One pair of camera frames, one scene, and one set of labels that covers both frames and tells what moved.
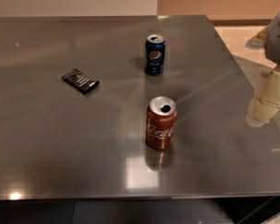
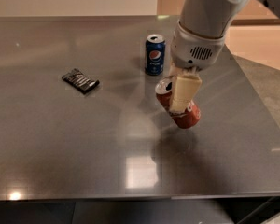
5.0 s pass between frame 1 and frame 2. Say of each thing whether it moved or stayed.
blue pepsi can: stayed
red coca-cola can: moved
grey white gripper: moved
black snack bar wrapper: stayed
